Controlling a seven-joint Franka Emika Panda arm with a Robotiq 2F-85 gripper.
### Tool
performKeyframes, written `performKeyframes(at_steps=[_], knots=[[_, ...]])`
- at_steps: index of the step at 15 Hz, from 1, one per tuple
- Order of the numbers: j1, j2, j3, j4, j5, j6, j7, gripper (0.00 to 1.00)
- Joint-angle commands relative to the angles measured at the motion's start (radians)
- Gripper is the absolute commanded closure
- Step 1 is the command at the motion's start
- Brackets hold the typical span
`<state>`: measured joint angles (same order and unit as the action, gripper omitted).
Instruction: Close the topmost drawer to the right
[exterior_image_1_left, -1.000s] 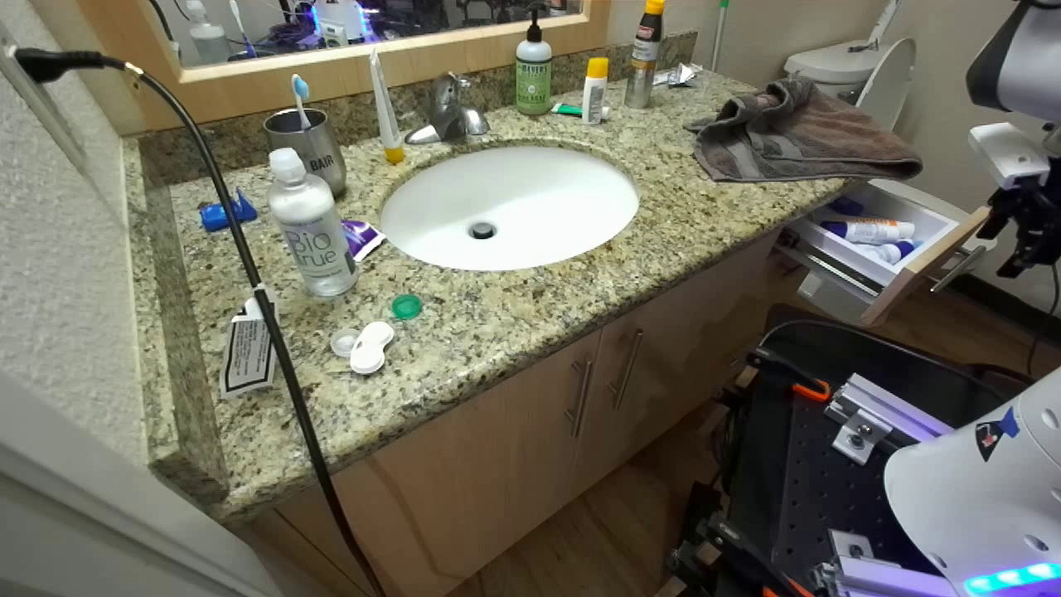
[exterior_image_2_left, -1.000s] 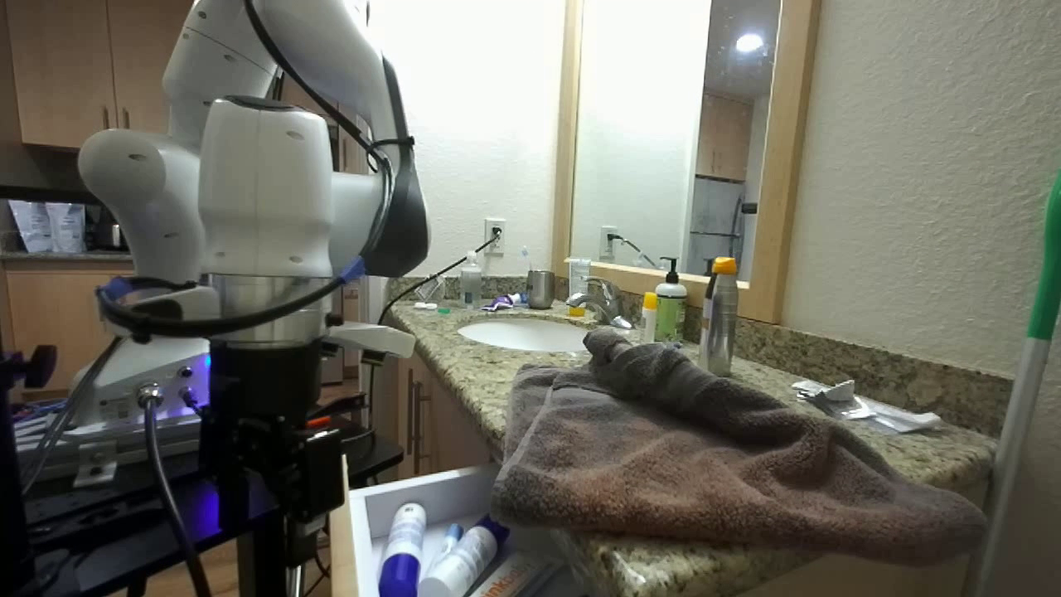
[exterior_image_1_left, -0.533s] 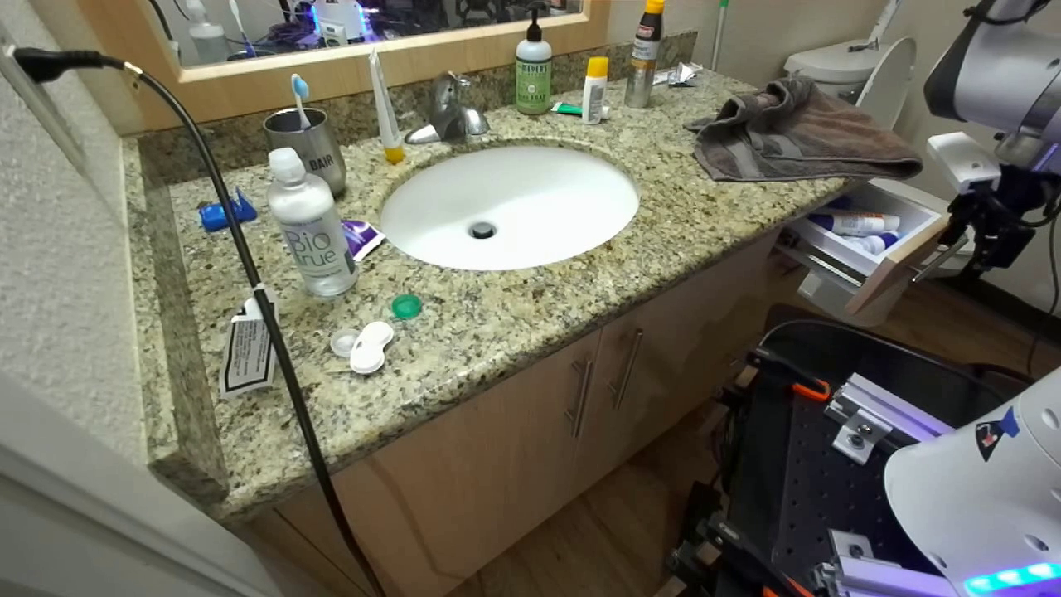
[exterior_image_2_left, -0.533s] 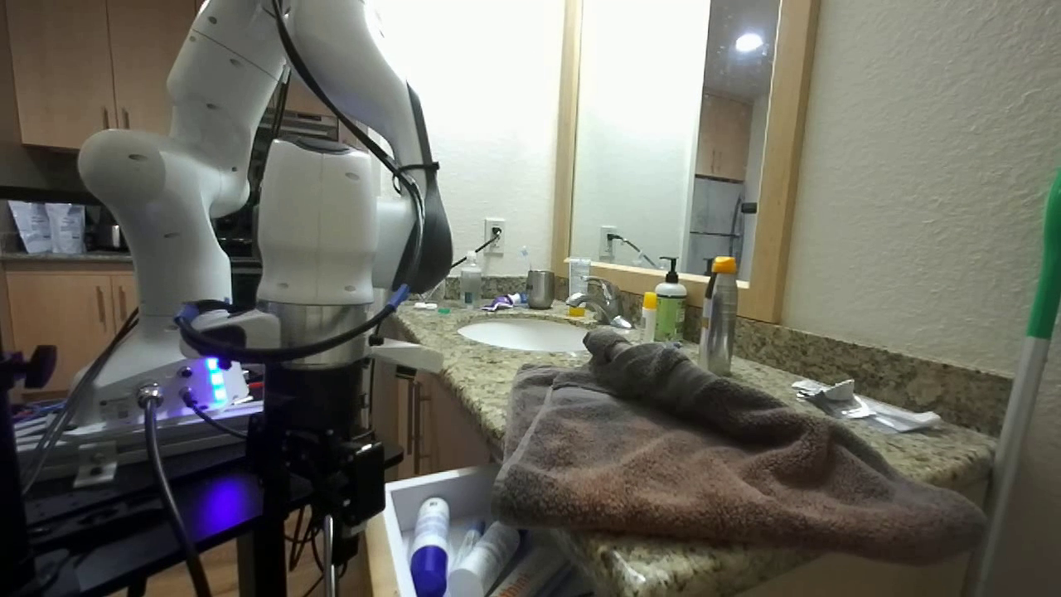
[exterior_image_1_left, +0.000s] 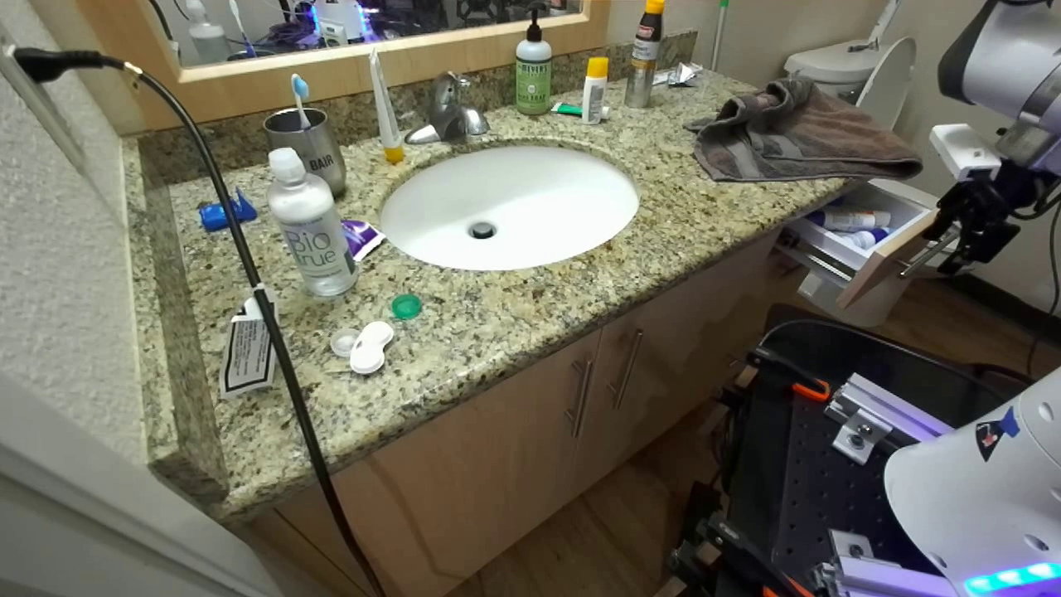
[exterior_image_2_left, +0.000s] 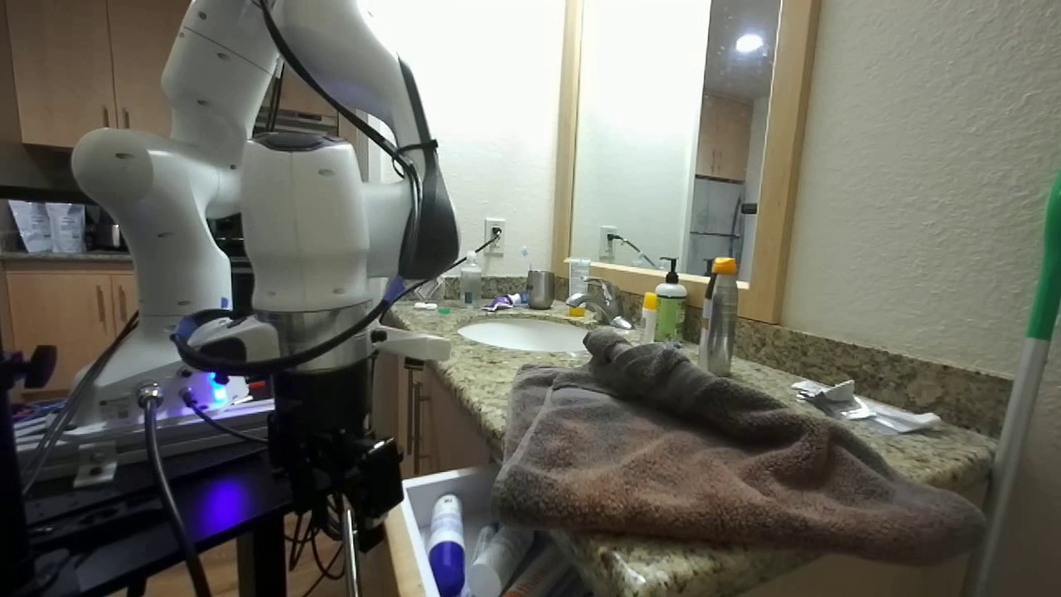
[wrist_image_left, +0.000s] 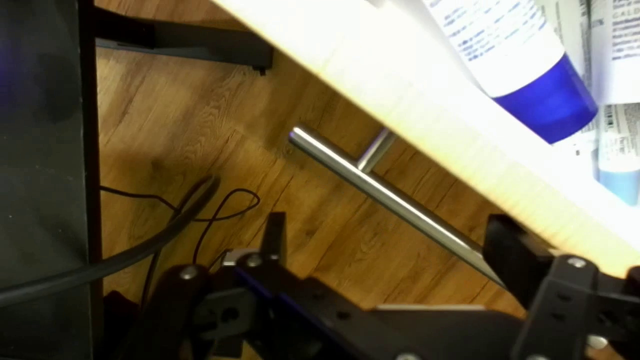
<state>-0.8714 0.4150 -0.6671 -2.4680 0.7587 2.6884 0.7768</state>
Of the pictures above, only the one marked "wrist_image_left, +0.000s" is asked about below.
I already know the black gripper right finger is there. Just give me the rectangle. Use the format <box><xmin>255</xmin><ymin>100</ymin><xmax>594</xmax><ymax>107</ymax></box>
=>
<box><xmin>483</xmin><ymin>211</ymin><xmax>640</xmax><ymax>360</ymax></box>

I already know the white tube with light-blue cap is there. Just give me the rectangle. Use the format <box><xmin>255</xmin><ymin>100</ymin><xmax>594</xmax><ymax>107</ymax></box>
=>
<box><xmin>589</xmin><ymin>0</ymin><xmax>640</xmax><ymax>208</ymax></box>

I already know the thick black base cable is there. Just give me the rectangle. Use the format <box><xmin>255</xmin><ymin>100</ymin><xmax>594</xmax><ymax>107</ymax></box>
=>
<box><xmin>0</xmin><ymin>173</ymin><xmax>222</xmax><ymax>309</ymax></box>

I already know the white drawer with wood front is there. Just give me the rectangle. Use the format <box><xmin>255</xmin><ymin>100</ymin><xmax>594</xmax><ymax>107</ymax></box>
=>
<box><xmin>212</xmin><ymin>0</ymin><xmax>640</xmax><ymax>279</ymax></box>

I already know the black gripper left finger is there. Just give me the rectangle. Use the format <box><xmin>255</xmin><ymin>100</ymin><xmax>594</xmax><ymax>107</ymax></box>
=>
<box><xmin>108</xmin><ymin>209</ymin><xmax>303</xmax><ymax>360</ymax></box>

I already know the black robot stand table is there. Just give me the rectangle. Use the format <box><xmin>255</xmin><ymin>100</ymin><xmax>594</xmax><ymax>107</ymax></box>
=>
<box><xmin>0</xmin><ymin>0</ymin><xmax>277</xmax><ymax>360</ymax></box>

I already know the silver bar drawer handle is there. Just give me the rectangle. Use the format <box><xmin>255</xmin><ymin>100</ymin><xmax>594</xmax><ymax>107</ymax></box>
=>
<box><xmin>286</xmin><ymin>124</ymin><xmax>511</xmax><ymax>290</ymax></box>

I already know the white tube with dark-blue cap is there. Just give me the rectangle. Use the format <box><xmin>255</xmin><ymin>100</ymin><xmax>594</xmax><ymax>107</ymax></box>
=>
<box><xmin>418</xmin><ymin>0</ymin><xmax>600</xmax><ymax>146</ymax></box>

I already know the thin black cable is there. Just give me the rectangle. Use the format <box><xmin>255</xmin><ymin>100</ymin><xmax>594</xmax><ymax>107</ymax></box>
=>
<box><xmin>98</xmin><ymin>183</ymin><xmax>262</xmax><ymax>269</ymax></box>

